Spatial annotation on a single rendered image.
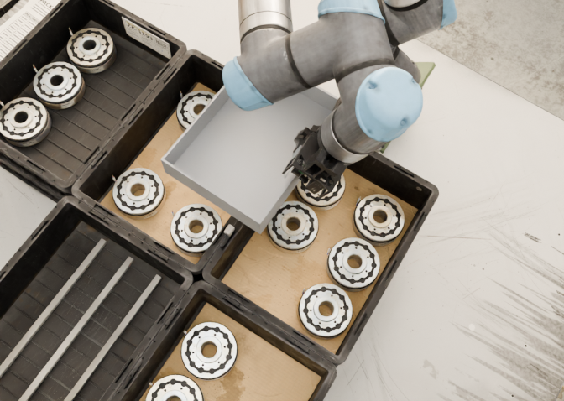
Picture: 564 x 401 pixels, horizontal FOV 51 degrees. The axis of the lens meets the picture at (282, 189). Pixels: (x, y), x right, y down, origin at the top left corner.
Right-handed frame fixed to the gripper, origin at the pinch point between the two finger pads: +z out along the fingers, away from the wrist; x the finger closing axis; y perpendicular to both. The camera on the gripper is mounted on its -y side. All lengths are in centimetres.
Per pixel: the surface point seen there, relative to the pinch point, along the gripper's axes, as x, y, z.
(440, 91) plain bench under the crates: 24, -53, 33
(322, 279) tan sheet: 18.0, 9.1, 20.4
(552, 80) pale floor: 79, -133, 90
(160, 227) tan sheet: -14.1, 16.7, 29.9
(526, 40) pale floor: 63, -145, 94
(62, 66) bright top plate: -52, -2, 38
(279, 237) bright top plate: 6.3, 6.8, 20.9
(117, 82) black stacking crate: -41, -7, 38
